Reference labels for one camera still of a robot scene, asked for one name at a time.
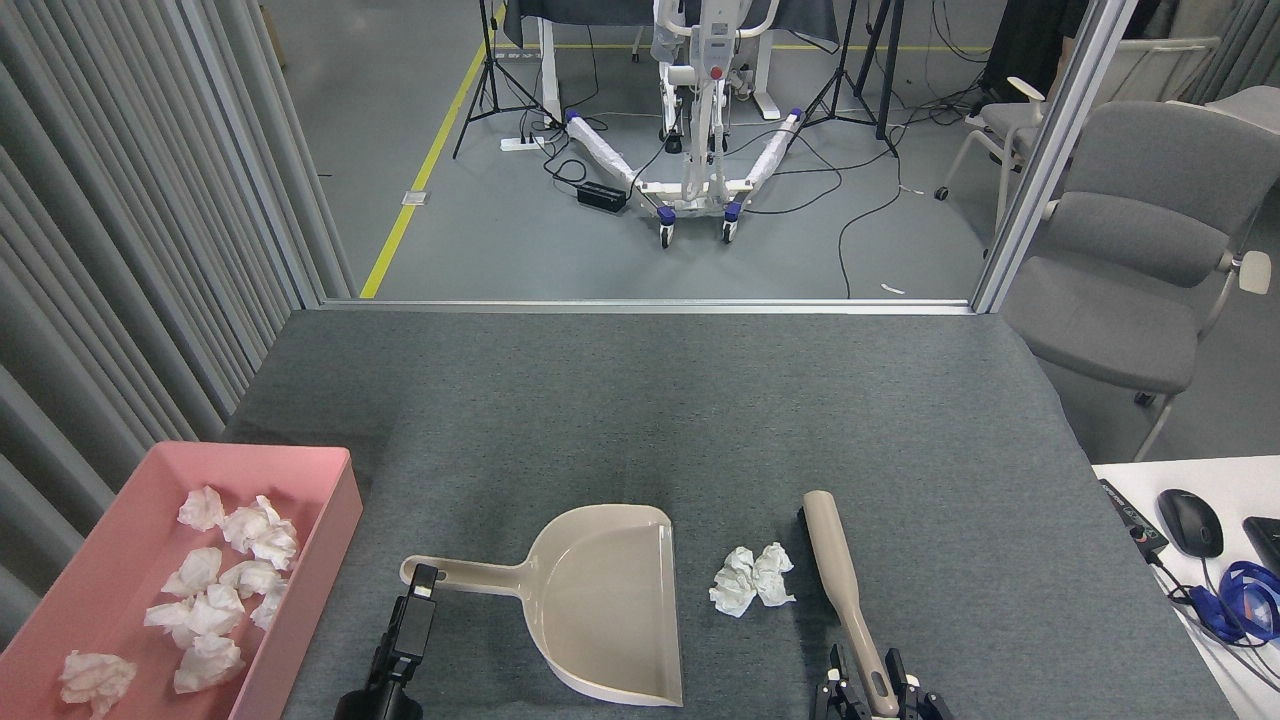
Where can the metal floor socket plate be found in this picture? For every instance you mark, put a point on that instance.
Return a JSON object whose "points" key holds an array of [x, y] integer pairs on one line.
{"points": [[415, 198]]}

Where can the pink plastic bin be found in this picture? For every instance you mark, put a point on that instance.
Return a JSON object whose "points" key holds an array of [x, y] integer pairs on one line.
{"points": [[130, 490]]}

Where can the white side table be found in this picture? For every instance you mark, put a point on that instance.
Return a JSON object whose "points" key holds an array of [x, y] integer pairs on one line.
{"points": [[1250, 480]]}

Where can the light grey chair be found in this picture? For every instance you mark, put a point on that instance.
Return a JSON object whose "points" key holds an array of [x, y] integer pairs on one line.
{"points": [[1250, 105]]}

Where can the white frame office chair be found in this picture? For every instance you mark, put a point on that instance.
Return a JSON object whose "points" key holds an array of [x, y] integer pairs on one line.
{"points": [[1000, 122]]}

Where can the person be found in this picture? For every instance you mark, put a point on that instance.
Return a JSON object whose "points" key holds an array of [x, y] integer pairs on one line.
{"points": [[1025, 40]]}

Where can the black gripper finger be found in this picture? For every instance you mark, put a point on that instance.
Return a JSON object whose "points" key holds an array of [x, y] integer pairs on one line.
{"points": [[915, 705], [840, 700]]}

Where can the white desk with dark cover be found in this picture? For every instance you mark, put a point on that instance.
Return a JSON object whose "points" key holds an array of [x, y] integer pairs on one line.
{"points": [[548, 70]]}

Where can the white power strip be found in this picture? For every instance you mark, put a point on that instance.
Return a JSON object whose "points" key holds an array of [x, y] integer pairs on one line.
{"points": [[520, 144]]}

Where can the black keyboard corner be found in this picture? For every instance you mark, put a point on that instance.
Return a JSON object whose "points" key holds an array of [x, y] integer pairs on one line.
{"points": [[1268, 540]]}

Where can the black upright post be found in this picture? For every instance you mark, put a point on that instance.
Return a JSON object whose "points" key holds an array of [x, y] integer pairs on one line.
{"points": [[890, 70]]}

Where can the grey curtain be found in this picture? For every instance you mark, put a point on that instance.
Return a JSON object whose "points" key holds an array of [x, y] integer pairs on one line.
{"points": [[1245, 40], [120, 250]]}

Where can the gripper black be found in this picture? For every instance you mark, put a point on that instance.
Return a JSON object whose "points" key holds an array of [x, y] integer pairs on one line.
{"points": [[380, 706]]}

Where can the black power brick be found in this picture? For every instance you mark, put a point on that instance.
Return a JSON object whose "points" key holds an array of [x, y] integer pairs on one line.
{"points": [[602, 196]]}

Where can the black tripod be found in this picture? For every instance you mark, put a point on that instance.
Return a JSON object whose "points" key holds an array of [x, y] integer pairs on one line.
{"points": [[840, 95], [489, 70]]}

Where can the white stand on wheels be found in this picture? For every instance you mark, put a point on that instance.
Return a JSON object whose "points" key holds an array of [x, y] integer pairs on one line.
{"points": [[690, 180]]}

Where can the beige brush with black bristles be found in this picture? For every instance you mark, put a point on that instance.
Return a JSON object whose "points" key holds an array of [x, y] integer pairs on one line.
{"points": [[828, 545]]}

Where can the beige plastic dustpan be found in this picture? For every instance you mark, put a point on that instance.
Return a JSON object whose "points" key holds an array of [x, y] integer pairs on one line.
{"points": [[610, 600]]}

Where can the silver aluminium post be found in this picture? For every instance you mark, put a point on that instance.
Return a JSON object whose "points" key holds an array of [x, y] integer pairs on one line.
{"points": [[1050, 150]]}

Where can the black computer mouse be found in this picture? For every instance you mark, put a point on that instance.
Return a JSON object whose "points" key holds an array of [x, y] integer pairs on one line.
{"points": [[1190, 522]]}

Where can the flat black device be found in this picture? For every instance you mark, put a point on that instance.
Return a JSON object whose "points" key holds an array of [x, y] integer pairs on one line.
{"points": [[1135, 522]]}

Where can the silver aluminium table rail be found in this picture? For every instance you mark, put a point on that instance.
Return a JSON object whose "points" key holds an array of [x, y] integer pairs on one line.
{"points": [[650, 306]]}

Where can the grey padded chair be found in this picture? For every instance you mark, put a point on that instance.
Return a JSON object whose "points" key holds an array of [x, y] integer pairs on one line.
{"points": [[1110, 320]]}

